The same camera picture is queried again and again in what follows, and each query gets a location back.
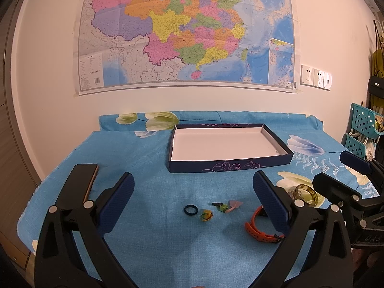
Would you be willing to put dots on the blue floral bed sheet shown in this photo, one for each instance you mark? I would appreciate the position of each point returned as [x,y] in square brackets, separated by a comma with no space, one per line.
[154,240]

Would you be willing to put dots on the pink translucent hair clip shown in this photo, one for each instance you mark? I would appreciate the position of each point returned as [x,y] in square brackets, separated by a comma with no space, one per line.
[233,204]

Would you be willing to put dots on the dark blue shallow box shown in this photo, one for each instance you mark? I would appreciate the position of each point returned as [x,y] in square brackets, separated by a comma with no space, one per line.
[225,147]

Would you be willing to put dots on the orange smartwatch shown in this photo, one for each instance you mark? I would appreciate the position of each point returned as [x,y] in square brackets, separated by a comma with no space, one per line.
[260,236]

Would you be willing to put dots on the yellow black bangle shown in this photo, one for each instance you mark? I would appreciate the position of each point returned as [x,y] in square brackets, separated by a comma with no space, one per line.
[307,194]

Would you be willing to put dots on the smartphone with gold edge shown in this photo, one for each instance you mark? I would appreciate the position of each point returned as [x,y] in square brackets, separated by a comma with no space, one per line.
[91,181]

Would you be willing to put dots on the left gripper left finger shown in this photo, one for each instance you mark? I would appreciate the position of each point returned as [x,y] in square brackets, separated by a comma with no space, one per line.
[58,262]

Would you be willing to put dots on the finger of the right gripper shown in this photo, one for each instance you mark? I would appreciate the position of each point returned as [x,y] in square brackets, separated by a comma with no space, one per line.
[335,191]
[362,166]

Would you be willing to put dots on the teal perforated storage rack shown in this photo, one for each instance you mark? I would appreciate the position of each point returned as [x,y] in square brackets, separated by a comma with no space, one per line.
[365,127]

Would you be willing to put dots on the white wall socket panel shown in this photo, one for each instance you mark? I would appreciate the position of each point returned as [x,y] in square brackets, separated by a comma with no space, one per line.
[316,78]

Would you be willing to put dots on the colourful wall map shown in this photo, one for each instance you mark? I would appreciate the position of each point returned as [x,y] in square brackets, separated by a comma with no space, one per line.
[124,44]

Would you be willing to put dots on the mustard yellow coat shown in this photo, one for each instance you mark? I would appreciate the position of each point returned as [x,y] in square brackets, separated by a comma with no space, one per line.
[377,69]

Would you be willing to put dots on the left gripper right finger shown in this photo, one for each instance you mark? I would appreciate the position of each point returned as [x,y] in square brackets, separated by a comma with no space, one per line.
[328,262]

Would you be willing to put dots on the black handbag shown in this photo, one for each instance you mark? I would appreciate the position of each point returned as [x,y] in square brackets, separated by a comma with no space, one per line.
[376,87]

